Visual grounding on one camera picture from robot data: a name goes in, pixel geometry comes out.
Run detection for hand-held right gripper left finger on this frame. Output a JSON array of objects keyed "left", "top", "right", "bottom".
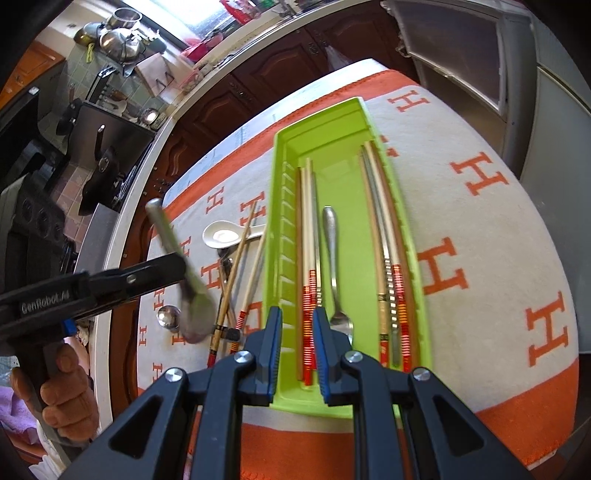
[{"left": 59, "top": 307, "right": 283, "bottom": 480}]

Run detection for white ceramic spoon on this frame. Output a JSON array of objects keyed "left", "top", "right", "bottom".
[{"left": 202, "top": 220, "right": 269, "bottom": 250}]

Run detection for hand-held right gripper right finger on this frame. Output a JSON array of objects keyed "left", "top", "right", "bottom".
[{"left": 313, "top": 307, "right": 534, "bottom": 480}]

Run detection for red packaging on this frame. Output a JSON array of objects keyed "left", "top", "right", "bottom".
[{"left": 219, "top": 0, "right": 259, "bottom": 21}]

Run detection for steel bowl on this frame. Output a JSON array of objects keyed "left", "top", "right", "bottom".
[{"left": 74, "top": 21, "right": 100, "bottom": 47}]

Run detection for green plastic utensil tray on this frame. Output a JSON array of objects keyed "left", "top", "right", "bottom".
[{"left": 267, "top": 96, "right": 432, "bottom": 418}]

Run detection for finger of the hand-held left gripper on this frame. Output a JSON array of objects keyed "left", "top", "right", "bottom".
[{"left": 88, "top": 251, "right": 190, "bottom": 320}]

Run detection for black frying pan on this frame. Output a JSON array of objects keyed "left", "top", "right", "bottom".
[{"left": 78, "top": 124, "right": 123, "bottom": 217}]

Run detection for light cutting board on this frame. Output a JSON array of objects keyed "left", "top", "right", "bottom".
[{"left": 134, "top": 51, "right": 178, "bottom": 97}]

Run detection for steel kettle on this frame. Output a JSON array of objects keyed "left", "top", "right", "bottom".
[{"left": 99, "top": 28, "right": 144, "bottom": 63}]

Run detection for person's left hand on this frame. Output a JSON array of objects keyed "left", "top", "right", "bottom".
[{"left": 10, "top": 344, "right": 100, "bottom": 444}]

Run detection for steel cooking pot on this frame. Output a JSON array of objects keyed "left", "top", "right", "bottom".
[{"left": 108, "top": 7, "right": 141, "bottom": 28}]

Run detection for metal spoon with textured handle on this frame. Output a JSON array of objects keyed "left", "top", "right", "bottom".
[{"left": 322, "top": 206, "right": 355, "bottom": 344}]

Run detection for light chopstick with red coil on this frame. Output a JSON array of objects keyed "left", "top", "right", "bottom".
[{"left": 365, "top": 141, "right": 413, "bottom": 372}]

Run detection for white patterned tablecloth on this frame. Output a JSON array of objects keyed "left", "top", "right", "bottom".
[{"left": 161, "top": 58, "right": 393, "bottom": 204}]

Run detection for orange and beige printed blanket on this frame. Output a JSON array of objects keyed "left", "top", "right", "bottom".
[{"left": 134, "top": 69, "right": 580, "bottom": 480}]

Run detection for purple cloth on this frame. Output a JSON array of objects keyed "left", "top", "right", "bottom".
[{"left": 0, "top": 385, "right": 33, "bottom": 444}]

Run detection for brown wooden chopstick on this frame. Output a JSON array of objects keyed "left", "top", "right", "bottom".
[
  {"left": 376, "top": 148, "right": 407, "bottom": 278},
  {"left": 207, "top": 200, "right": 258, "bottom": 369},
  {"left": 215, "top": 208, "right": 254, "bottom": 337}
]

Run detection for light chopstick with label end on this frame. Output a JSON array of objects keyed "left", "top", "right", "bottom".
[{"left": 359, "top": 144, "right": 389, "bottom": 358}]

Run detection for grey refrigerator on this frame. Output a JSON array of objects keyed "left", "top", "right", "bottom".
[{"left": 503, "top": 0, "right": 591, "bottom": 213}]

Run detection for dark wooden cabinets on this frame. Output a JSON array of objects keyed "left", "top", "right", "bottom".
[{"left": 111, "top": 0, "right": 416, "bottom": 195}]

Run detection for black stove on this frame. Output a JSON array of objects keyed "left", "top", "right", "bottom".
[{"left": 69, "top": 102, "right": 155, "bottom": 208}]

